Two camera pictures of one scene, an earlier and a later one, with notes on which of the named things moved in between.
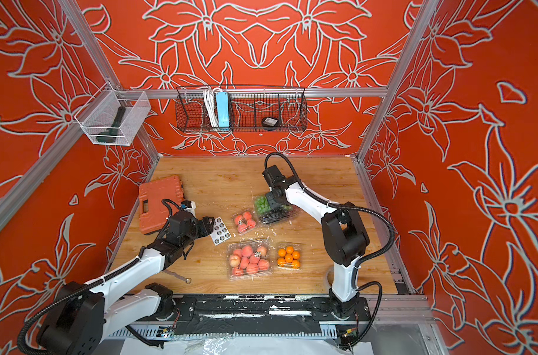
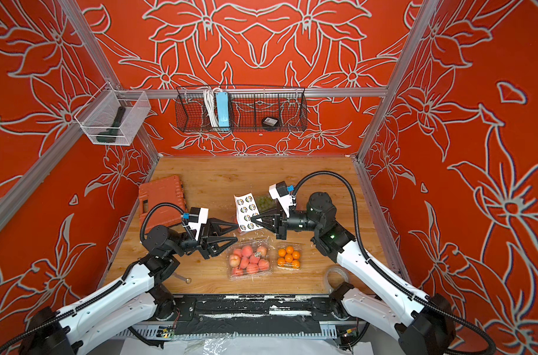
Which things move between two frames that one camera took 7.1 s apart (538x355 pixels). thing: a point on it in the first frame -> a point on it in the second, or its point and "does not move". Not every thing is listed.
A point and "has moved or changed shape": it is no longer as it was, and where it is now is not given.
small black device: [270, 121] does not move
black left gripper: [205, 226] -> [210, 242]
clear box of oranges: [288, 255] does not move
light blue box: [222, 109] does not move
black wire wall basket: [247, 108] does not move
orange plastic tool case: [157, 201] does not move
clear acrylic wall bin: [100, 112] does not move
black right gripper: [276, 202] -> [281, 225]
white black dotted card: [220, 231] has moved or changed shape
